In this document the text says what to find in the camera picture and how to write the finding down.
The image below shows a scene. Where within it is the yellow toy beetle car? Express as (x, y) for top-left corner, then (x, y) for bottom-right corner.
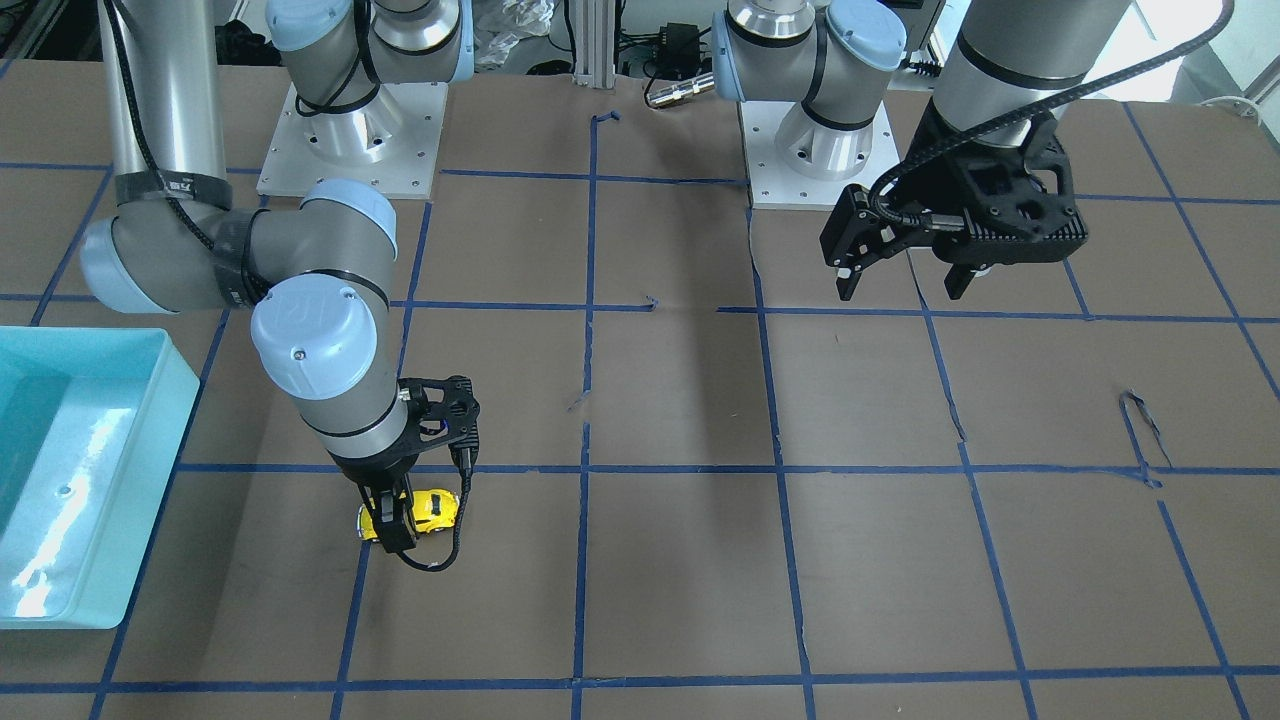
(356, 488), (460, 542)

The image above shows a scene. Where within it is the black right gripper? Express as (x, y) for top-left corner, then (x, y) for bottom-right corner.
(349, 375), (480, 553)

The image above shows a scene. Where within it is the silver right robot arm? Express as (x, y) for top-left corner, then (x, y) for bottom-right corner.
(79, 1), (479, 560)

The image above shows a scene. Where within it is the light blue plastic bin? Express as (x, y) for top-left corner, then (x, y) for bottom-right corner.
(1, 325), (198, 630)

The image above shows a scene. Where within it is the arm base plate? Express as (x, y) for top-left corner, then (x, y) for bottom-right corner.
(256, 83), (451, 200)
(739, 101), (900, 211)

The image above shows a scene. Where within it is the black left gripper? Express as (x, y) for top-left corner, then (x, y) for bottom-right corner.
(820, 114), (1089, 302)

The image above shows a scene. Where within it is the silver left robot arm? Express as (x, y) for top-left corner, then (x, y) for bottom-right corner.
(710, 1), (1126, 299)

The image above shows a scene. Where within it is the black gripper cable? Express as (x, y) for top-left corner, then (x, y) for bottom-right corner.
(392, 445), (475, 573)

